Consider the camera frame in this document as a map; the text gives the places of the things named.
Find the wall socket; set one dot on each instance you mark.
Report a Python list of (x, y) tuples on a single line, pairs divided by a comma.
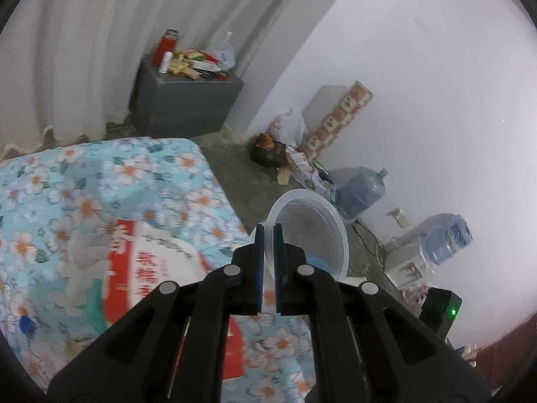
[(400, 217)]

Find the black bag with items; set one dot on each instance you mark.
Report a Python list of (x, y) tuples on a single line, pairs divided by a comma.
[(268, 157)]

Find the clear plastic bowl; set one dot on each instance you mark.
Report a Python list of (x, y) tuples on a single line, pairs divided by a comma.
[(314, 226)]

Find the red thermos flask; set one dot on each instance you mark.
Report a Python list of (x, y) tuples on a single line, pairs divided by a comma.
[(163, 46)]

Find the red tape roll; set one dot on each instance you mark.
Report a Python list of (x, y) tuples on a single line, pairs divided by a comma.
[(223, 76)]

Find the red and white paper bag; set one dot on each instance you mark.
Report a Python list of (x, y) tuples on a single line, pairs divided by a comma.
[(168, 256)]

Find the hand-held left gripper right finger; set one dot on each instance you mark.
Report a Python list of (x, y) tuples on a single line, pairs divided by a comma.
[(277, 260)]

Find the pile of snack packets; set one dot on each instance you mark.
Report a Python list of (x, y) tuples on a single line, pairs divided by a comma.
[(184, 65)]

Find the white water dispenser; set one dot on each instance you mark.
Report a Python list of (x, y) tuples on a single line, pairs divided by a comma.
[(402, 260)]

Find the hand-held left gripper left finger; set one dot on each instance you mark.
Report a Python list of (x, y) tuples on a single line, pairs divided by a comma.
[(261, 260)]

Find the colourful snack wrappers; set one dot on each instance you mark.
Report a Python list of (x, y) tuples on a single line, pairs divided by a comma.
[(413, 296)]

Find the labelled blue water jug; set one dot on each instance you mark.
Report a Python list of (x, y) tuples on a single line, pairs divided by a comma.
[(447, 239)]

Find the white plastic shopping bag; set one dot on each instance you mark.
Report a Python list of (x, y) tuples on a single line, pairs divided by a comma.
[(289, 128)]

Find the white curtain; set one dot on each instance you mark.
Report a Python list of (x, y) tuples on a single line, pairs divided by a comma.
[(84, 50)]

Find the clear plastic bag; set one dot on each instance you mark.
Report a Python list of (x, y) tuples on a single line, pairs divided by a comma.
[(222, 52)]

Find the empty blue water jug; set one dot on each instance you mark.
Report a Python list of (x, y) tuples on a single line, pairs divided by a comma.
[(356, 195)]

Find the floral light blue blanket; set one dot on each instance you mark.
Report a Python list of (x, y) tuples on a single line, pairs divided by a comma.
[(138, 176)]

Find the tile-patterned paper roll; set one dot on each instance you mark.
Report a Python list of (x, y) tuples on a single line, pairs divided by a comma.
[(335, 119)]

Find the grey cabinet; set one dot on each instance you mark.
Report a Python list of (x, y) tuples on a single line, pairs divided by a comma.
[(184, 105)]

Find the white printed carton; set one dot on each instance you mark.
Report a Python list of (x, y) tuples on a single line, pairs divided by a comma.
[(302, 168)]

